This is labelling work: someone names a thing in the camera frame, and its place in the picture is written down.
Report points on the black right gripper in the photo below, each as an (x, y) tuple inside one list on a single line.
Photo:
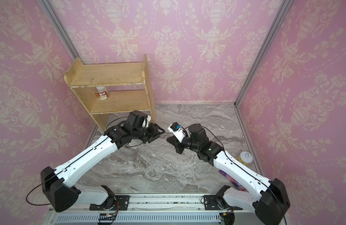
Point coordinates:
[(179, 142)]

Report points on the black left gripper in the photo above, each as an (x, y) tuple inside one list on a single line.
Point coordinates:
[(155, 131)]

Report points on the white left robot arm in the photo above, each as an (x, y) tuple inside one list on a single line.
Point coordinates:
[(59, 184)]

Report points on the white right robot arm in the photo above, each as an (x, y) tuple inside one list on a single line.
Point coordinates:
[(267, 199)]

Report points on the wooden two-tier shelf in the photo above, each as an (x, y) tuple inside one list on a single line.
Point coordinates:
[(129, 85)]

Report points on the small bottle red label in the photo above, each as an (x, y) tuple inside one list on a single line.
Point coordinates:
[(102, 92)]

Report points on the white round jar yellow base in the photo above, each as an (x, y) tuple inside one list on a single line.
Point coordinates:
[(245, 158)]

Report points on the purple candy bag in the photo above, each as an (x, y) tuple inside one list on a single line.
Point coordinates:
[(233, 181)]

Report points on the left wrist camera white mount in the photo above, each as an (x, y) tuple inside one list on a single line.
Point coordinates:
[(146, 121)]

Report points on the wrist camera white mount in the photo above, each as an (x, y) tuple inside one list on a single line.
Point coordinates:
[(146, 121), (178, 131)]

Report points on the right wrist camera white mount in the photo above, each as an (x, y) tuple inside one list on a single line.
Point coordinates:
[(178, 131)]

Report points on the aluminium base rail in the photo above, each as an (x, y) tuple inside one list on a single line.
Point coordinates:
[(155, 209)]

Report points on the aluminium corner wall profile left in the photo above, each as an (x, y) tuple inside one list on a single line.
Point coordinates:
[(51, 14)]

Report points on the aluminium corner wall profile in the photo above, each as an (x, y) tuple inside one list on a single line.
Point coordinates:
[(278, 20), (51, 14)]

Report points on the aluminium corner wall profile right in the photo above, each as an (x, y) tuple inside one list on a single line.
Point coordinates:
[(278, 20)]

